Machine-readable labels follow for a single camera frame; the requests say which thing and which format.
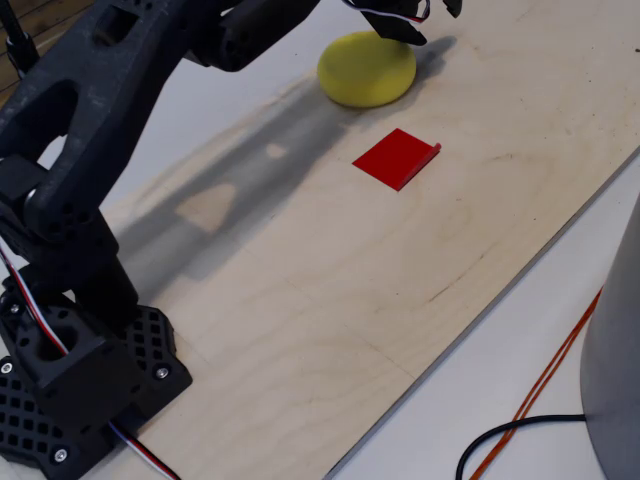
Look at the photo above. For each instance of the yellow round sponge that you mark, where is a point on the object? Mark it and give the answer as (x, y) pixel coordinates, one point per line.
(365, 75)

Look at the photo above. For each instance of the light plywood board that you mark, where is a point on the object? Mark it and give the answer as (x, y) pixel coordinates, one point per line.
(350, 300)

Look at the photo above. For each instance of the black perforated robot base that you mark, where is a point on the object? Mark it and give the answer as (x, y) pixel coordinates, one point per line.
(155, 345)

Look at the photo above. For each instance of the red square plate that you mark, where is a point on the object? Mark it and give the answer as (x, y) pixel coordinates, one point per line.
(392, 159)

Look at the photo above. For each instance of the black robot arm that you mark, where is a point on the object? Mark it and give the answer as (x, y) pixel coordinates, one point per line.
(100, 90)

